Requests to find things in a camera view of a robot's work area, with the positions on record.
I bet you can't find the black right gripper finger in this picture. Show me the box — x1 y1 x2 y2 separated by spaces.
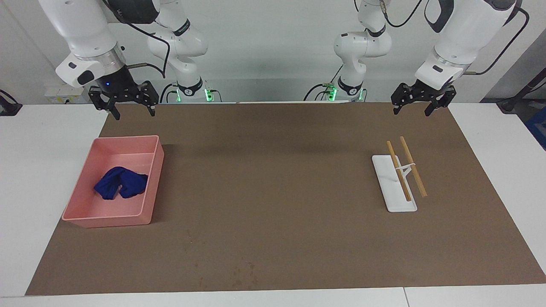
88 85 121 121
141 80 160 116

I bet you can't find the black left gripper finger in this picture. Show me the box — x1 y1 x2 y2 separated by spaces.
424 87 457 117
391 83 416 115

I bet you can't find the blue towel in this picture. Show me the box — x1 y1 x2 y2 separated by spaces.
94 166 149 201

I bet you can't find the white towel rack base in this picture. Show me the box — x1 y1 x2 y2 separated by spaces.
372 154 418 213

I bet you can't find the white power strip box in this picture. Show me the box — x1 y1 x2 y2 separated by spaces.
45 84 92 104

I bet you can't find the black stand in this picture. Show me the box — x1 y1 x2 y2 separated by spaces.
497 68 546 113

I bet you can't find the wooden rod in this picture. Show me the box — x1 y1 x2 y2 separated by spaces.
399 136 428 198
386 141 413 202

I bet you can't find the black clamp base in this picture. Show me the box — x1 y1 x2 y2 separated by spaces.
0 90 23 116

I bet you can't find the blue crate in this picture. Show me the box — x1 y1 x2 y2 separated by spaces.
525 107 546 151

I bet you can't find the pink plastic bin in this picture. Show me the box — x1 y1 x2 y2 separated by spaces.
62 135 165 229

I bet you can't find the brown table mat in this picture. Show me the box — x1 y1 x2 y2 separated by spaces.
25 101 546 296

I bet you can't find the black right base cable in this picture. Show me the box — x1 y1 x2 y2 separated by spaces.
160 83 177 104

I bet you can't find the black base cable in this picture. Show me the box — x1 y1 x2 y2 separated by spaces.
304 64 344 101
160 83 177 104

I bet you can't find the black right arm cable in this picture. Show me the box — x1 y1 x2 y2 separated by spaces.
102 0 171 79

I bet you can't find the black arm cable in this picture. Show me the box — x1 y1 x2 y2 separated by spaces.
382 0 531 76
102 0 171 79

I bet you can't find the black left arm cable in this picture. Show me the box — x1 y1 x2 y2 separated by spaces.
382 0 531 76

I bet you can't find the black left base cable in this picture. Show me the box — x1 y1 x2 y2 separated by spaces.
304 64 344 101

